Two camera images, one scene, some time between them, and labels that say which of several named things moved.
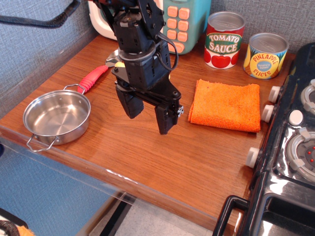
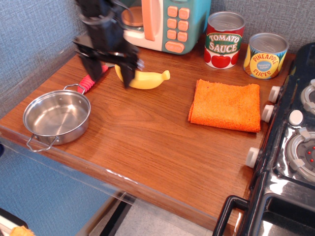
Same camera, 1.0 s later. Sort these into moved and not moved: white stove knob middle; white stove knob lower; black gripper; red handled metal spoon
Moved: black gripper
Not moved: red handled metal spoon; white stove knob lower; white stove knob middle
